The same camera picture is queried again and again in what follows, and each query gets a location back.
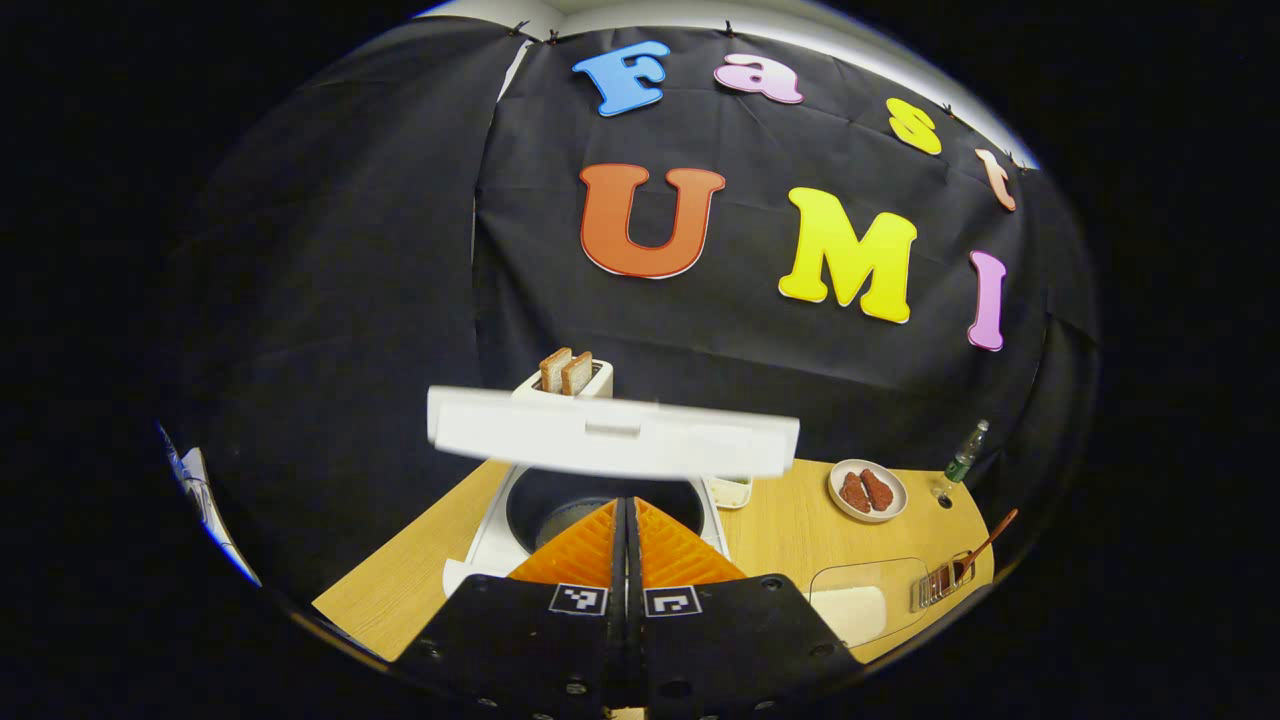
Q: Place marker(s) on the clear plastic container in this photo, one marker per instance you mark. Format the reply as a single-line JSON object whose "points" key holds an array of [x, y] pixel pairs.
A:
{"points": [[890, 580]]}

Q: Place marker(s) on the small white side dish tray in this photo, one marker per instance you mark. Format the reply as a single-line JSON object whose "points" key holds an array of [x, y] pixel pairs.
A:
{"points": [[730, 492]]}

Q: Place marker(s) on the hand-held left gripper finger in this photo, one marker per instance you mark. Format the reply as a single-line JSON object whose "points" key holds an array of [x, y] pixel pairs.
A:
{"points": [[637, 640], [618, 640]]}

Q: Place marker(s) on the green label water bottle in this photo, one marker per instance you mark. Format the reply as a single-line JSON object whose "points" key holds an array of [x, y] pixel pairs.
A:
{"points": [[962, 462]]}

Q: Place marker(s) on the brown wooden spoon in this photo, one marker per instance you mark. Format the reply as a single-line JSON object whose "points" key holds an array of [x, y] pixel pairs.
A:
{"points": [[990, 540]]}

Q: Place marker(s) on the black backdrop cloth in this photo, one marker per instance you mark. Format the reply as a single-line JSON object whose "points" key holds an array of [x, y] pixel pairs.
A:
{"points": [[350, 300]]}

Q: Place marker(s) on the toasted bread slice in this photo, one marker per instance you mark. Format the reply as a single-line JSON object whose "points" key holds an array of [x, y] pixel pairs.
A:
{"points": [[577, 374], [554, 370]]}

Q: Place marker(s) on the brown meat piece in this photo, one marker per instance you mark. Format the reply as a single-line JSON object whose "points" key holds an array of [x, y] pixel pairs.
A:
{"points": [[855, 493], [878, 489]]}

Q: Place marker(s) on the round white plate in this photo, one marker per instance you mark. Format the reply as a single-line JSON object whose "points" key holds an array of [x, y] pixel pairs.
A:
{"points": [[895, 505]]}

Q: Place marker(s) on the white rice cooker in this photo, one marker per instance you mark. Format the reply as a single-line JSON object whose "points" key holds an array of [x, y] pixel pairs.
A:
{"points": [[600, 440]]}

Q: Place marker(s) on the white toaster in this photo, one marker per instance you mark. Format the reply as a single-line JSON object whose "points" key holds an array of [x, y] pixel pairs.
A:
{"points": [[600, 385]]}

